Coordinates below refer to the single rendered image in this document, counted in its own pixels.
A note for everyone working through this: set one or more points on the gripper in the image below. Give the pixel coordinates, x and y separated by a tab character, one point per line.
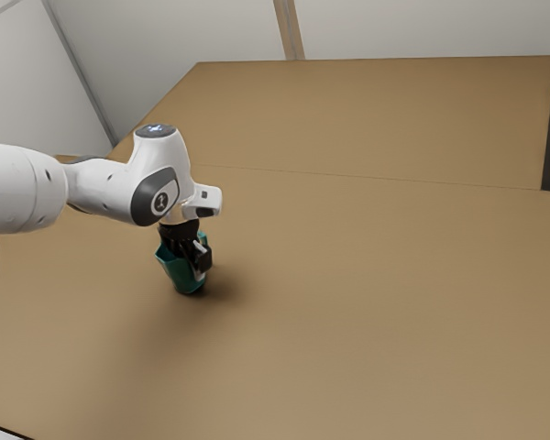
179	233

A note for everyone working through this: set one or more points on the teal faceted mug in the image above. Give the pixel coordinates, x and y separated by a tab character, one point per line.
179	273

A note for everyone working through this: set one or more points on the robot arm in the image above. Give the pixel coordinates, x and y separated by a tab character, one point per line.
101	183

